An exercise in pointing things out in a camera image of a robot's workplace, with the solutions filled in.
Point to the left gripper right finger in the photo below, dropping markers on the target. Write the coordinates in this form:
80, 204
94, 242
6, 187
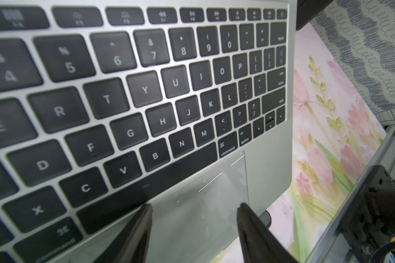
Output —
258, 244

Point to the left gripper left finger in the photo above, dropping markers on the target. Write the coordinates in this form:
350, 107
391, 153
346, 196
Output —
132, 243

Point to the silver laptop computer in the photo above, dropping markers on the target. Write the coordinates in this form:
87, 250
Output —
107, 106

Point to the pink floral table mat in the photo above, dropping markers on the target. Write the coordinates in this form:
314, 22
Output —
335, 136

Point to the aluminium mounting rail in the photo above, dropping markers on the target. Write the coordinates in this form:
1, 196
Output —
332, 246

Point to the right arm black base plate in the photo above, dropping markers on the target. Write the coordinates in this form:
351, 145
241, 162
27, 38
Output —
369, 223

